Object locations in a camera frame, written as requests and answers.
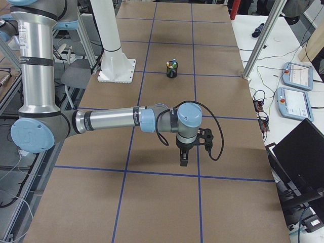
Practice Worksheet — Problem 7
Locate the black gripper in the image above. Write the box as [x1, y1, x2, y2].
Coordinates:
[176, 139, 198, 167]

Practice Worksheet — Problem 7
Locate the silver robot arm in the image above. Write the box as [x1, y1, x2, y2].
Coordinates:
[11, 1, 203, 166]

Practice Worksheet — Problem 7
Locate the black mesh pen cup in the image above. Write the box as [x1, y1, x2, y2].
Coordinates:
[166, 61, 178, 78]

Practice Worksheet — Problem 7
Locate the black laptop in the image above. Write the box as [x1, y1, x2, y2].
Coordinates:
[266, 118, 323, 194]

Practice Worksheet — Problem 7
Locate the lower teach pendant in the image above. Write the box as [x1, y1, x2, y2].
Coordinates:
[275, 87, 314, 122]

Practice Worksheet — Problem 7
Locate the teach pendant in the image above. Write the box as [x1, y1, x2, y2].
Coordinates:
[275, 87, 314, 122]
[282, 62, 313, 91]

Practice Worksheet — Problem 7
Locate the black folded umbrella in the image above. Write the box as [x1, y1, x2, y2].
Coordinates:
[251, 23, 265, 38]

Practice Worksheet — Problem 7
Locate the upper teach pendant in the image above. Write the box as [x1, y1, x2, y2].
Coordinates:
[282, 62, 313, 91]

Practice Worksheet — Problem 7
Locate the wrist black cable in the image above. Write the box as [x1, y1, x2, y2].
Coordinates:
[154, 101, 225, 161]

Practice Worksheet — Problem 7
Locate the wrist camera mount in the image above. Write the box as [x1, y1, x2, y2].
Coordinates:
[197, 128, 214, 152]

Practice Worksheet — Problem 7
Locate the white pedestal column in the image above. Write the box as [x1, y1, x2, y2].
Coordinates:
[91, 0, 136, 84]

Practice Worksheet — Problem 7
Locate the aluminium frame post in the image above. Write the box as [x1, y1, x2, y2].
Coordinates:
[242, 0, 287, 83]

